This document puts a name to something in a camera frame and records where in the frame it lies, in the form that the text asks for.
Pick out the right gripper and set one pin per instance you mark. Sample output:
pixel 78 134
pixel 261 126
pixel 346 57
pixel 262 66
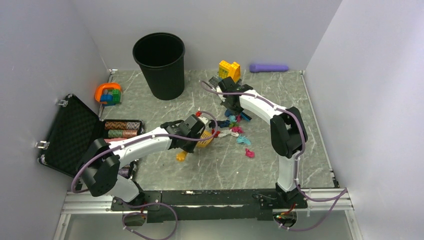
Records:
pixel 224 102

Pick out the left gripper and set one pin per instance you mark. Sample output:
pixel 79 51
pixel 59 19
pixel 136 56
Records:
pixel 190 149

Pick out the blue hand brush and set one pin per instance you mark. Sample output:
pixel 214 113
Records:
pixel 241 116

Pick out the yellow slotted scoop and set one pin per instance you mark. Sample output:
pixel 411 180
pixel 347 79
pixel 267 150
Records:
pixel 181 156

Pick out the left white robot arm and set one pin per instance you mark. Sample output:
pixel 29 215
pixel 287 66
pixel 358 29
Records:
pixel 100 165

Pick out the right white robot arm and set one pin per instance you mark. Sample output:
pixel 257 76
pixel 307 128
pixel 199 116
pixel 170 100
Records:
pixel 287 130

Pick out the dark blue paper scrap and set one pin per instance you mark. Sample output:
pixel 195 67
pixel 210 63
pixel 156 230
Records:
pixel 220 124

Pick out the red paper scrap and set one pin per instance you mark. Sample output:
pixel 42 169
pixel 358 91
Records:
pixel 216 134

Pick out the large magenta paper scrap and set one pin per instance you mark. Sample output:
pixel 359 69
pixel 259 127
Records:
pixel 237 129

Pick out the white twisted paper scrap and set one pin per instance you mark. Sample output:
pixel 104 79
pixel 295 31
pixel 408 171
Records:
pixel 228 132

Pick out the yellow toy brick tower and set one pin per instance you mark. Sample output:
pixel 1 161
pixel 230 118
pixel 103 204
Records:
pixel 225 70

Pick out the light blue paper scrap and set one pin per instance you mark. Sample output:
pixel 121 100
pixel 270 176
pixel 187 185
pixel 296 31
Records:
pixel 241 139

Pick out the purple cylinder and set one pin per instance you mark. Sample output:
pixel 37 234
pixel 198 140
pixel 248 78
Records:
pixel 259 68

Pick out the black plastic bucket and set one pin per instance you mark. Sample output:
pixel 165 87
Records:
pixel 160 56

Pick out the black poker chip case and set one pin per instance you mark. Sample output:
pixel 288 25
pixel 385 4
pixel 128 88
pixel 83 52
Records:
pixel 73 130

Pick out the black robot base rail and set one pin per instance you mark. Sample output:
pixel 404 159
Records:
pixel 194 205

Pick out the orange ring toy blocks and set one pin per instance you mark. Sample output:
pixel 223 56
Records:
pixel 108 94

